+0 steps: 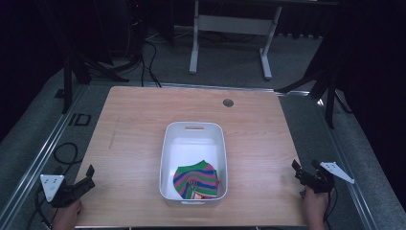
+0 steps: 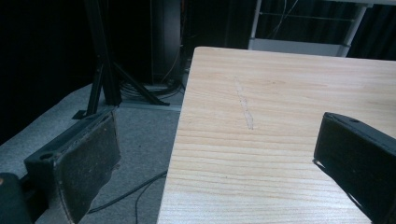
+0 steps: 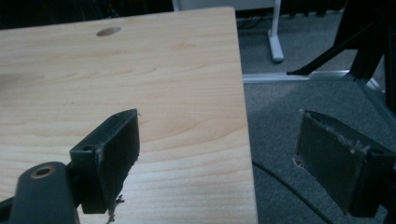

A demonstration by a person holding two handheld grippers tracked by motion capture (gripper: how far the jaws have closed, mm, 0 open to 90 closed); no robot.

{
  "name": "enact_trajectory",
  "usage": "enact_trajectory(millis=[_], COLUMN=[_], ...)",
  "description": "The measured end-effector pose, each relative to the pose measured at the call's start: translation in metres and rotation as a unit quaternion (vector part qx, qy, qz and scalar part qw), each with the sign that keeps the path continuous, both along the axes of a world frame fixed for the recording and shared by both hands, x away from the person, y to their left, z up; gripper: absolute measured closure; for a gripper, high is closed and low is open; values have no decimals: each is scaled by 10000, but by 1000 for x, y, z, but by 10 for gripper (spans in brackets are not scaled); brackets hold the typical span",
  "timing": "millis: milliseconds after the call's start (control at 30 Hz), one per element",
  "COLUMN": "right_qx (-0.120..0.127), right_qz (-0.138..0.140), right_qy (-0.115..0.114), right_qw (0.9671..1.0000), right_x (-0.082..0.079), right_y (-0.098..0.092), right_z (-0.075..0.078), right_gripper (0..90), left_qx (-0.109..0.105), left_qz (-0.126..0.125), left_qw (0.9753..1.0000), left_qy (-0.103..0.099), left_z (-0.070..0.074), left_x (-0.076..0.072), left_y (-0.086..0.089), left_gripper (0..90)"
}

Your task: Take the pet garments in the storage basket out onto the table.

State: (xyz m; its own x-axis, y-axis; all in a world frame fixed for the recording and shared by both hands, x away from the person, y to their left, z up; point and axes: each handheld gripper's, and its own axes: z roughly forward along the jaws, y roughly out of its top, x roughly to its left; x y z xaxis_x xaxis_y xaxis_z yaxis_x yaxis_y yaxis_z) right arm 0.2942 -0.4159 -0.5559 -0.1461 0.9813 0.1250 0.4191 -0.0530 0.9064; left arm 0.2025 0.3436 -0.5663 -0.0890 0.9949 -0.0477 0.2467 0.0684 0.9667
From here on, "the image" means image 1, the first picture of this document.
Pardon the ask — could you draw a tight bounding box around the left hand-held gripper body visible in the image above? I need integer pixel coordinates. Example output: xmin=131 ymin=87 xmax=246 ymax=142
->
xmin=39 ymin=173 xmax=85 ymax=208

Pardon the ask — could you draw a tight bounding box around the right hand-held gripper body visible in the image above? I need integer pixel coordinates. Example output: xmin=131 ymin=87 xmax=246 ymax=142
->
xmin=304 ymin=159 xmax=355 ymax=195

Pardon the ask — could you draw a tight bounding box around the person's right hand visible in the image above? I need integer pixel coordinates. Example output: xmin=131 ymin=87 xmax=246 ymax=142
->
xmin=303 ymin=186 xmax=334 ymax=230

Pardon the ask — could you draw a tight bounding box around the person's left hand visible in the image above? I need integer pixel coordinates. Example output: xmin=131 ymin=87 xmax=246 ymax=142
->
xmin=52 ymin=199 xmax=83 ymax=230

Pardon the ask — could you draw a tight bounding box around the black tripod stand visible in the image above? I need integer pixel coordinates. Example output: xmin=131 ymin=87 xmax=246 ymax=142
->
xmin=60 ymin=44 xmax=130 ymax=115
xmin=275 ymin=60 xmax=353 ymax=129

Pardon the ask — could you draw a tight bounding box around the white plastic bin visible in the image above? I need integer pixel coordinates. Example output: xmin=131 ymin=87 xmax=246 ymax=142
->
xmin=159 ymin=121 xmax=229 ymax=206

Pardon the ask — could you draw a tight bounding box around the striped colourful sock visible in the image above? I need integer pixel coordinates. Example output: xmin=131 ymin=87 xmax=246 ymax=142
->
xmin=172 ymin=159 xmax=220 ymax=201

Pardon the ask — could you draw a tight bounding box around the black curtain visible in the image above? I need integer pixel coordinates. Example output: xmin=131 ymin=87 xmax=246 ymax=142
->
xmin=0 ymin=0 xmax=70 ymax=143
xmin=331 ymin=0 xmax=406 ymax=210

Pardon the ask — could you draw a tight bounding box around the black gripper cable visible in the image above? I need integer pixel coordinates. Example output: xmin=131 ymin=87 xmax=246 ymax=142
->
xmin=323 ymin=187 xmax=339 ymax=230
xmin=26 ymin=183 xmax=54 ymax=230

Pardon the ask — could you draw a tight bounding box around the black looped floor cable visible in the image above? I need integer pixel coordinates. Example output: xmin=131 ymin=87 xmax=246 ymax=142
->
xmin=52 ymin=141 xmax=84 ymax=168

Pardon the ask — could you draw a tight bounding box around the metal floor rail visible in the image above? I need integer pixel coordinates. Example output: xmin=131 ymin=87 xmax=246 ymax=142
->
xmin=314 ymin=95 xmax=379 ymax=230
xmin=0 ymin=84 xmax=89 ymax=226
xmin=142 ymin=81 xmax=310 ymax=98

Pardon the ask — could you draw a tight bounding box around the white desk frame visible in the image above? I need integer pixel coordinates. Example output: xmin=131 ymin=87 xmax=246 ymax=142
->
xmin=189 ymin=0 xmax=283 ymax=81

